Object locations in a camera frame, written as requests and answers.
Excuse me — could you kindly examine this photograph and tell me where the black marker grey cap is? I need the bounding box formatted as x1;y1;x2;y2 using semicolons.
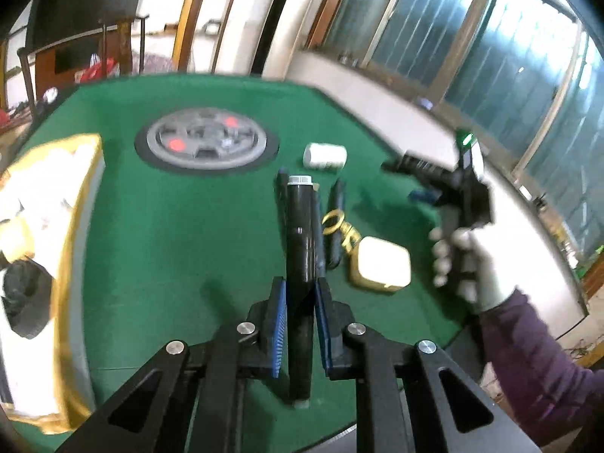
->
286;175;315;409

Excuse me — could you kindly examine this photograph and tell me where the white pill bottle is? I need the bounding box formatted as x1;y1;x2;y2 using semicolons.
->
302;143;348;170

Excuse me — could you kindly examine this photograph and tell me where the purple sleeved right forearm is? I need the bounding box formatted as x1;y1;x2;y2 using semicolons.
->
480;290;603;448

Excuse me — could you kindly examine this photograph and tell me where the white gloved right hand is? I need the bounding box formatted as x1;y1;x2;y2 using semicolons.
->
429;224;516;313

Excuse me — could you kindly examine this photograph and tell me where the cream yellow tape measure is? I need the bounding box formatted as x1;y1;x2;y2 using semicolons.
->
350;236;411;293

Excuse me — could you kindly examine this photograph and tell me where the black pen on table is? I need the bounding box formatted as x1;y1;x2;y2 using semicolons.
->
325;179;345;270

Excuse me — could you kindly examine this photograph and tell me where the green mahjong table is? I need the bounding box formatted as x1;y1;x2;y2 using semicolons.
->
0;72;473;453

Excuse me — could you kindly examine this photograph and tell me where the black marker purple cap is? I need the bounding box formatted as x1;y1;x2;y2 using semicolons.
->
274;168;327;277

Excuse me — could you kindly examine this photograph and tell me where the round centre dice panel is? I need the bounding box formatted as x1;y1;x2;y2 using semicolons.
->
134;108;279;176

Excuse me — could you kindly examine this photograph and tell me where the black crumpled bag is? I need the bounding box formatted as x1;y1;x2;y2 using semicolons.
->
1;259;53;339

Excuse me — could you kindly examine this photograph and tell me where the yellow-rimmed white tray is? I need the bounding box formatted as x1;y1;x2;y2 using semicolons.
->
1;134;105;435

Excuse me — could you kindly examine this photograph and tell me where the tall standing air conditioner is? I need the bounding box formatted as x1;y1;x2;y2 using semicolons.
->
250;0;312;80

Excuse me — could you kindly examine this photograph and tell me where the red plastic bag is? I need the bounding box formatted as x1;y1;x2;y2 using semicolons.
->
75;54;120;84

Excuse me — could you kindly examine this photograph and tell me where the wooden chair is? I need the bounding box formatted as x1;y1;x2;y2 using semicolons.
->
17;14;148;120

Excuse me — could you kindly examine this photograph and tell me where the black flat television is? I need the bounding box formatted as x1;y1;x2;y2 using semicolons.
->
26;0;138;52

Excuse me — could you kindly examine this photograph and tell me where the window with wooden frame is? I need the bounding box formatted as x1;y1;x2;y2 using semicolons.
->
307;0;603;256

